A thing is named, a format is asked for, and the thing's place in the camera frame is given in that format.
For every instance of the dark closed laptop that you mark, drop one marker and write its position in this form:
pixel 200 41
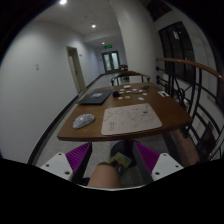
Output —
pixel 96 97

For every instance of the beige side door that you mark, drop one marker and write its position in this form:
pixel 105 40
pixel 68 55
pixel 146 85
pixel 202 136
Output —
pixel 75 68

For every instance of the green exit sign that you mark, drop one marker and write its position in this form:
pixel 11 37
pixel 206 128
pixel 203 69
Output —
pixel 108 47

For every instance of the black railing with wooden handrail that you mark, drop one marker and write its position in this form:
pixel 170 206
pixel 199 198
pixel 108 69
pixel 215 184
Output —
pixel 185 81

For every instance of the brown wooden table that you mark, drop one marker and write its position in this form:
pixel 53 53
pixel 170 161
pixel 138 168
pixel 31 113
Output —
pixel 170 113

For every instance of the wooden chair with curved back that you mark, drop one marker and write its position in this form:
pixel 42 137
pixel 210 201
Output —
pixel 129 74

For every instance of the grey computer mouse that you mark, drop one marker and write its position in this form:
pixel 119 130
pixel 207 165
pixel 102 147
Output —
pixel 83 120

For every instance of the double glass door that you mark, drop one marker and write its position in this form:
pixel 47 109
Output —
pixel 111 62

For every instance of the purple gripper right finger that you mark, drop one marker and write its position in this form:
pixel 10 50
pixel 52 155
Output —
pixel 152 165

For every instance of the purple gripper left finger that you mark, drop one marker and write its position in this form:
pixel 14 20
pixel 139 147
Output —
pixel 70 166

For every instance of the beige patterned mouse pad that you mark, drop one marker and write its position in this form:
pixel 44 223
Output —
pixel 129 119

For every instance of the small white card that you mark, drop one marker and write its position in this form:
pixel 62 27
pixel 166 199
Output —
pixel 163 93

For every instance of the small black box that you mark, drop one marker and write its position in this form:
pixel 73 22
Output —
pixel 116 94

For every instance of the yellow green shoe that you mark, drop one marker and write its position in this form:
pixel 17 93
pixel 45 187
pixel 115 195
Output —
pixel 120 162

